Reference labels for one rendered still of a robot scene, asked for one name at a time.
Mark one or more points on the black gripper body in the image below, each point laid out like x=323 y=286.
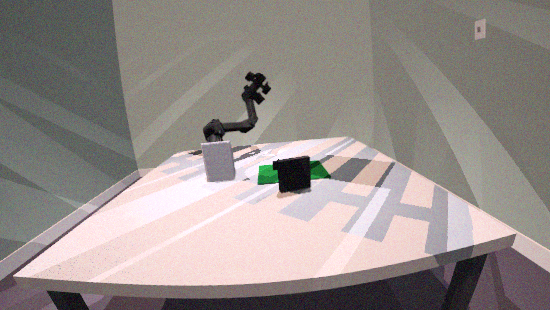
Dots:
x=249 y=77

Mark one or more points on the green circuit board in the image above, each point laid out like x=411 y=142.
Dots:
x=267 y=175

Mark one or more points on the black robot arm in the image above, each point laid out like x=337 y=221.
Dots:
x=214 y=130

